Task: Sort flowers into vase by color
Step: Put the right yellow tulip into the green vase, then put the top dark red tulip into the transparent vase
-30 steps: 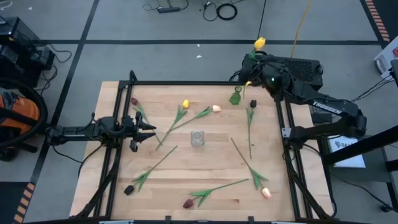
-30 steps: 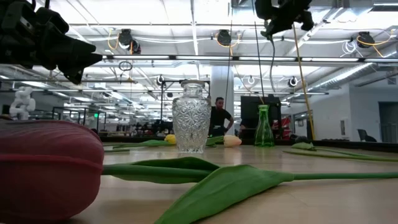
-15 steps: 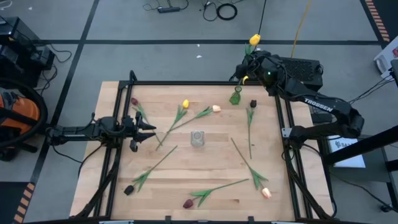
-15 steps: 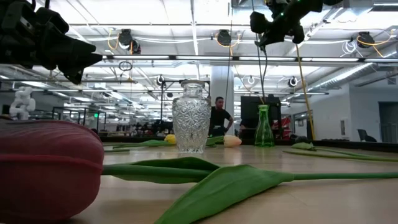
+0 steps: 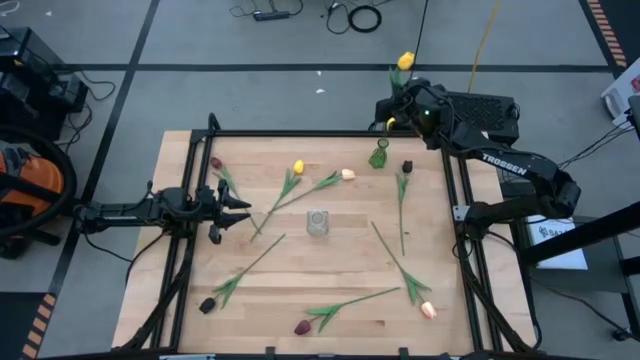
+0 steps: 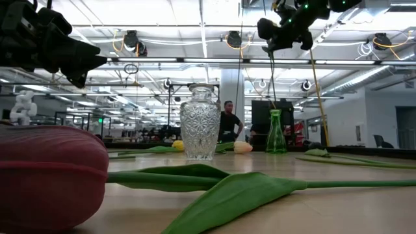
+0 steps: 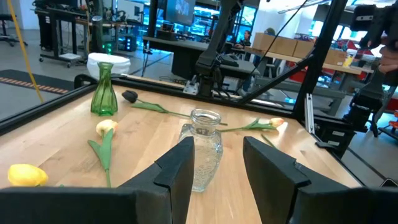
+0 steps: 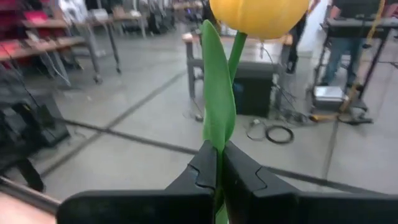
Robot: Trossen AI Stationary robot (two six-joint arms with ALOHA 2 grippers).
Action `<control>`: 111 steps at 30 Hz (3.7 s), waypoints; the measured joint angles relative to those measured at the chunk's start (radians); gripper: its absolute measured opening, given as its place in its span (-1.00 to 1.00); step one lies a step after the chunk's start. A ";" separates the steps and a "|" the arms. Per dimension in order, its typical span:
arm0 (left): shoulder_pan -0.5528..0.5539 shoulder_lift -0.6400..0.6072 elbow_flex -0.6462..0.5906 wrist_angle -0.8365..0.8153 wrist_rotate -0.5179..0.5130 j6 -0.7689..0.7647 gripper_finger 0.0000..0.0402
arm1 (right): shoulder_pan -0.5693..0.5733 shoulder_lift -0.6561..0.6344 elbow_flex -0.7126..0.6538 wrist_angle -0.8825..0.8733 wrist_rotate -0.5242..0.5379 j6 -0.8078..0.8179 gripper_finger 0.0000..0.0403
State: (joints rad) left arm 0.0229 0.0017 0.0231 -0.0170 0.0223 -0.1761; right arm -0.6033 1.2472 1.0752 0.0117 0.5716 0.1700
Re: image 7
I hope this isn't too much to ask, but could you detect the black aluminium rig frame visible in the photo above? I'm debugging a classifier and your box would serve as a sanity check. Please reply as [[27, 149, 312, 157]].
[[0, 0, 398, 187]]

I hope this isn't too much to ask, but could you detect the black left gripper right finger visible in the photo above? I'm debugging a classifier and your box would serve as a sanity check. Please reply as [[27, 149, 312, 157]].
[[243, 136, 398, 224]]

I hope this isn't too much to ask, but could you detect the wooden workbench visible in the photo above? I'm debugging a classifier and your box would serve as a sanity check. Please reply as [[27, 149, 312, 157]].
[[244, 46, 364, 116]]

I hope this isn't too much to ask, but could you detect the black cylinder tower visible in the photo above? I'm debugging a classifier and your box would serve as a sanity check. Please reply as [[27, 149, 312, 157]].
[[90, 15, 104, 54]]

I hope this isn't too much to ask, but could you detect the person's hand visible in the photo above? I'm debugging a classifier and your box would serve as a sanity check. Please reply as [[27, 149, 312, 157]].
[[378, 45, 398, 75]]

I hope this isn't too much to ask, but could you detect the peach artificial tulip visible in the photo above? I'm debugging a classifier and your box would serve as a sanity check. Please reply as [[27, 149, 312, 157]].
[[87, 119, 119, 189], [217, 117, 285, 133]]

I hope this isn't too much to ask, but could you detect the large cardboard box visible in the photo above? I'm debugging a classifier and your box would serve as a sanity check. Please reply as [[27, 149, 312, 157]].
[[252, 32, 298, 57]]

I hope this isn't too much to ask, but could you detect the black equipment cart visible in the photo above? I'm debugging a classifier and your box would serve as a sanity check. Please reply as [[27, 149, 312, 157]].
[[33, 6, 91, 68]]

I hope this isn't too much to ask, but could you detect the silver aluminium extrusion piece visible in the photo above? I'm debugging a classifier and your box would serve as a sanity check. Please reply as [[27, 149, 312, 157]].
[[304, 93, 315, 135]]

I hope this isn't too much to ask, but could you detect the small cardboard box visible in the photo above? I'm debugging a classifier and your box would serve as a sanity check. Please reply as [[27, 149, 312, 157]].
[[294, 40, 315, 60], [324, 49, 348, 67]]

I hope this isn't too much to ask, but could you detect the black office chair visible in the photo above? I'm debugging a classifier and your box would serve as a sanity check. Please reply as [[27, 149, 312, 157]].
[[0, 14, 28, 47]]

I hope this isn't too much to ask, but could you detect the black artificial tulip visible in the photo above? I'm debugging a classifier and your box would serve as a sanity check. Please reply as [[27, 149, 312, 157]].
[[121, 90, 229, 126]]

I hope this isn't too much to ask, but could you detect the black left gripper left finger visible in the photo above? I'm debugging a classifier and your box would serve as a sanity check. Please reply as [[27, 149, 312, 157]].
[[0, 136, 196, 224]]

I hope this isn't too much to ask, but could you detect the yellow hanging cable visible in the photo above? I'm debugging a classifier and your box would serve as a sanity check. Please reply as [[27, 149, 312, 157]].
[[6, 0, 45, 104]]

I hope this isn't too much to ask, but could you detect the black orange-striped floor mat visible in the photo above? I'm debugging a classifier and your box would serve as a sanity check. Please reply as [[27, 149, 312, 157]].
[[0, 68, 77, 96]]

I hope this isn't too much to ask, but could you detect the white round container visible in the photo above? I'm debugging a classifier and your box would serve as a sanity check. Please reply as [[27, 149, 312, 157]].
[[86, 52, 132, 80]]

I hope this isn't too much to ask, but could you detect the black labelled control box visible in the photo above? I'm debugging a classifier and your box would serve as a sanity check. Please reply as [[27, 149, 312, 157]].
[[315, 117, 356, 158]]

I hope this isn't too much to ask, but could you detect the black desk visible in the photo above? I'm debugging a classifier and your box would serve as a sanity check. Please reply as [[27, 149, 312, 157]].
[[142, 36, 261, 82]]

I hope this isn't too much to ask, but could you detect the green glass vase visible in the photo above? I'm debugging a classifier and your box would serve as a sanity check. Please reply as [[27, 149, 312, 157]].
[[90, 61, 119, 117]]

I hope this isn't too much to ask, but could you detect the clear cut-glass vase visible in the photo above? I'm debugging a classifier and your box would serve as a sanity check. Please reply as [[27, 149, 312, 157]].
[[178, 108, 224, 193]]

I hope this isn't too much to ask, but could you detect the dark wall monitor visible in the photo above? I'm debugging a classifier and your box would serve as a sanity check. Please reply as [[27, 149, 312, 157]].
[[164, 0, 197, 27]]

